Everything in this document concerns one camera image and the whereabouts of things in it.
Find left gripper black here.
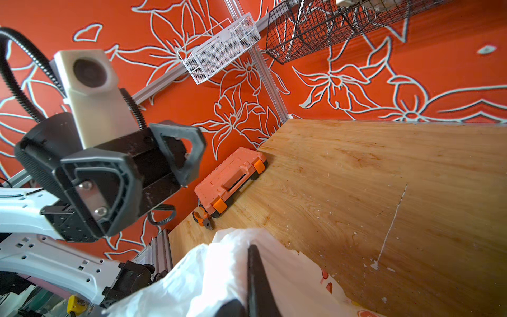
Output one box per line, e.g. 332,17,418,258
15,113,207,243

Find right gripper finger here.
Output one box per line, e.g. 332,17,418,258
215,244,282,317

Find white printed plastic bag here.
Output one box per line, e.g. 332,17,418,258
104,229,377,316

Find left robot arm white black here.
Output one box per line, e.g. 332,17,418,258
1,113,206,308

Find orange plastic tool case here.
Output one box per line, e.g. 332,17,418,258
195,147,268,218

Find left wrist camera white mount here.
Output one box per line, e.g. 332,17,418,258
54,50,139,149

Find orange handled pliers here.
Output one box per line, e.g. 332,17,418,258
192,206,214,231

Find clear plastic wall bin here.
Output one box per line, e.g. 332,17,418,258
176,13,261,85

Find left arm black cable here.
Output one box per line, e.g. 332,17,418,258
0,27,177,227

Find black wire wall basket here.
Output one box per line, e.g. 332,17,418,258
265,0,445,64

